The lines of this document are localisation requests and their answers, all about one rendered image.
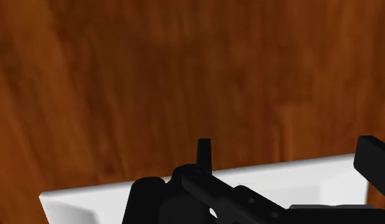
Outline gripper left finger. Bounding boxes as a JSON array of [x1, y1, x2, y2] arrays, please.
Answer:
[[122, 138, 288, 224]]

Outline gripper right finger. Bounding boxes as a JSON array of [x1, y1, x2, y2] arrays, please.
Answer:
[[353, 135, 385, 202]]

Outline white rectangular basin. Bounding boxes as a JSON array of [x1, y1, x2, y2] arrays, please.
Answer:
[[38, 153, 370, 224]]

